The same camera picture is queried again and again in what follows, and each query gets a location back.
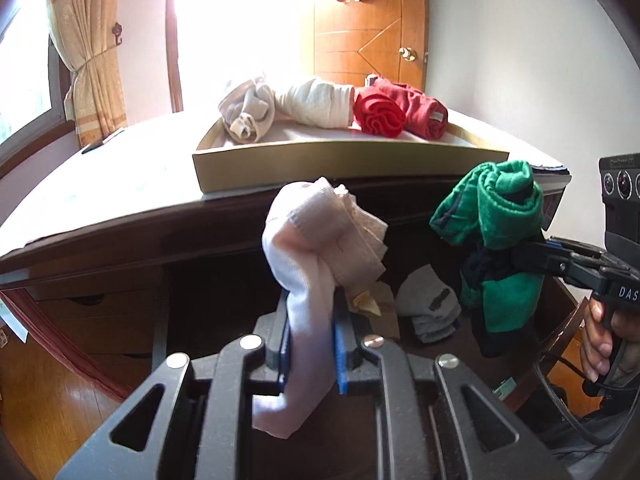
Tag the beige grey underwear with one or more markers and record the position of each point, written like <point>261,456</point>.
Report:
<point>247,110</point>

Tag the person's right hand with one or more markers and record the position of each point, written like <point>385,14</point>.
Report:
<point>595,345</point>

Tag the small green label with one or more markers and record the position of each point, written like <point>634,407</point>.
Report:
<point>505,388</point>

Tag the pale pink underwear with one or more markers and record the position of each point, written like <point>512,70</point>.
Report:
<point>300,270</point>

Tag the cream dotted underwear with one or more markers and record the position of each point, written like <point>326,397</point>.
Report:
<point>315,102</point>

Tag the green and navy underwear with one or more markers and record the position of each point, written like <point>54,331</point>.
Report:
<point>500,200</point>

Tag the bright red underwear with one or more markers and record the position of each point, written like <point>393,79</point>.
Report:
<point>377,112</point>

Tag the dark wall hook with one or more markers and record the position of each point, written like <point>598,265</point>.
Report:
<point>117,34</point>

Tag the dark wooden door frame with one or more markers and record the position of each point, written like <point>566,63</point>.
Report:
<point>175,60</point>

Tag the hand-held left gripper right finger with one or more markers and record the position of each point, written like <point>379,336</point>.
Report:
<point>342,360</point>

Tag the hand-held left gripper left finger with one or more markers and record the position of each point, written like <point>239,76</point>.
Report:
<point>286,345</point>

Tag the black phone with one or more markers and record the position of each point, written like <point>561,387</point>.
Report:
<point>95,147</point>

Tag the beige curtain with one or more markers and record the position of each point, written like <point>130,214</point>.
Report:
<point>90,60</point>

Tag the brass doorknob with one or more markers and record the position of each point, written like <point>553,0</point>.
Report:
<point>407,54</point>

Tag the person's leg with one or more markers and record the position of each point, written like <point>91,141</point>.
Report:
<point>600,435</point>

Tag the shallow cardboard tray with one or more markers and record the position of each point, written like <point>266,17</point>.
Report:
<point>325,165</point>

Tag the sliding glass window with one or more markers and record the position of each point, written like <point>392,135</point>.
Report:
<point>25,85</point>

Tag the brown wooden door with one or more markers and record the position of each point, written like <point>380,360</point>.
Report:
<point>360,35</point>

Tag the brown paper scrap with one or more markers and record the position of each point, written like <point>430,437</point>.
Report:
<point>387,310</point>

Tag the dark wooden desk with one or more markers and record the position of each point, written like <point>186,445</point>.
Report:
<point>150,245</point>

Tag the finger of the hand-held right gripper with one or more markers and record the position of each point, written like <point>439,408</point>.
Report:
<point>575,249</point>
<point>537,260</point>

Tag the dark red underwear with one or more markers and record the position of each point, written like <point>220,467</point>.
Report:
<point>425,110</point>

